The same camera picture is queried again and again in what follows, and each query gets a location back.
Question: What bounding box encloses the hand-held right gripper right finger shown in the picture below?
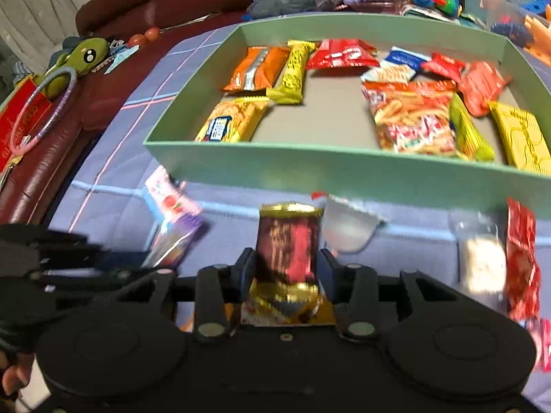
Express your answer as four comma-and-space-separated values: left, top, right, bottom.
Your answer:
318, 247, 454, 342

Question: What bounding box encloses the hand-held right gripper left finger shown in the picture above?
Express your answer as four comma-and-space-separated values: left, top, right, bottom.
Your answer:
142, 246, 260, 343

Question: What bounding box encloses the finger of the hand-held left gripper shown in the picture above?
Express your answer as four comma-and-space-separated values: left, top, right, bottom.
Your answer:
0, 223, 103, 268
26, 266, 152, 295

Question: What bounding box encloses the dark red gold snack packet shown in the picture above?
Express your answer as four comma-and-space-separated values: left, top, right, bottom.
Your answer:
240, 201, 337, 326

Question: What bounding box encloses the purple clear candy packet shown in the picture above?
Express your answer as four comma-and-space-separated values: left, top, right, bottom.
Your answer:
141, 214, 206, 268

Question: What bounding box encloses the green cardboard box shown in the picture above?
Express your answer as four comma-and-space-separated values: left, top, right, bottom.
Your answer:
142, 12, 551, 216

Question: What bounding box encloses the pink white snack packet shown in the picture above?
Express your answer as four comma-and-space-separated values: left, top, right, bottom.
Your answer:
143, 165, 204, 225

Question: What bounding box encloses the clear packet white candy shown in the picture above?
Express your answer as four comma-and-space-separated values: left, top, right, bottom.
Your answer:
447, 210, 509, 307

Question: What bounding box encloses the yellow cracker packet blue label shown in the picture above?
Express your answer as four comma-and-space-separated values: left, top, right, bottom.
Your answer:
194, 96, 270, 144

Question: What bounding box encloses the orange fries snack packet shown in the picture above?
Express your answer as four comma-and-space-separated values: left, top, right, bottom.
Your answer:
361, 78, 458, 156

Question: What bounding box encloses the red cartoon candy packet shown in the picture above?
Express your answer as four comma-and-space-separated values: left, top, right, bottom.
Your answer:
505, 198, 542, 324

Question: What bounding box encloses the yellow-green snack packet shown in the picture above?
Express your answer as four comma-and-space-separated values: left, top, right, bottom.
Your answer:
449, 94, 497, 163

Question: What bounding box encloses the orange wafer packet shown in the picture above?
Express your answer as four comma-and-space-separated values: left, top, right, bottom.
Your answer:
222, 45, 292, 94

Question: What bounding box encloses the long yellow snack bar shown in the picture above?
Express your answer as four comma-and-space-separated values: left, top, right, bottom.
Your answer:
266, 40, 318, 106

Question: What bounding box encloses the large red snack packet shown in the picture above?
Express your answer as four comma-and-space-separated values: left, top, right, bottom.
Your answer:
305, 38, 380, 70

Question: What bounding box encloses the blue white snack packet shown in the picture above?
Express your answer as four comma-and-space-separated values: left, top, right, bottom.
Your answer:
360, 45, 432, 84

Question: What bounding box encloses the small pink snack packet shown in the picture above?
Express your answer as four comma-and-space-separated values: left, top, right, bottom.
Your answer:
529, 317, 551, 373

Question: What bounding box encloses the yellow snack packet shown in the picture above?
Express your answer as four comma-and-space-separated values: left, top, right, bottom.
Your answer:
488, 100, 551, 176

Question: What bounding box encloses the small red snack packet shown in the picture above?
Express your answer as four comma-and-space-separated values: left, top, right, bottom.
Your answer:
420, 52, 466, 83

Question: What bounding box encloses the long orange-red snack packet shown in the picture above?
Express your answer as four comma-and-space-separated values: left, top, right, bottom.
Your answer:
457, 60, 511, 118

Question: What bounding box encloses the person's left hand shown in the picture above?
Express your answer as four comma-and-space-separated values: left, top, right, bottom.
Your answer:
0, 350, 34, 402

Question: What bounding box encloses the blue checked cloth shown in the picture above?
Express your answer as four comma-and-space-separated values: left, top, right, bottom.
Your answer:
43, 26, 551, 413

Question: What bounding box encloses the dark red leather sofa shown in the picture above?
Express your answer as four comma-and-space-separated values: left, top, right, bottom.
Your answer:
0, 0, 276, 242

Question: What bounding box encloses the red flat box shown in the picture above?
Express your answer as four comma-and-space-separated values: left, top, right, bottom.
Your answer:
0, 74, 53, 173

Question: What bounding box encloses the purple pink hoop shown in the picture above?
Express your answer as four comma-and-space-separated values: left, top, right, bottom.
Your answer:
11, 64, 79, 154

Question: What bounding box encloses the green plush toy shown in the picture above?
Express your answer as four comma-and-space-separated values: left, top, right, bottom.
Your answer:
46, 37, 109, 98

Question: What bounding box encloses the light blue paper card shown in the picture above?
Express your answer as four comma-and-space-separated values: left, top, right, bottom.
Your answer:
102, 44, 139, 75

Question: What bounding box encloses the orange ball toy pair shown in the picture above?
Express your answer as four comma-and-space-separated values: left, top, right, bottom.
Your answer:
128, 26, 162, 48

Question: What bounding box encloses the clear plastic toy bin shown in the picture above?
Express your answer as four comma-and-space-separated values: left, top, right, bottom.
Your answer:
479, 0, 551, 62

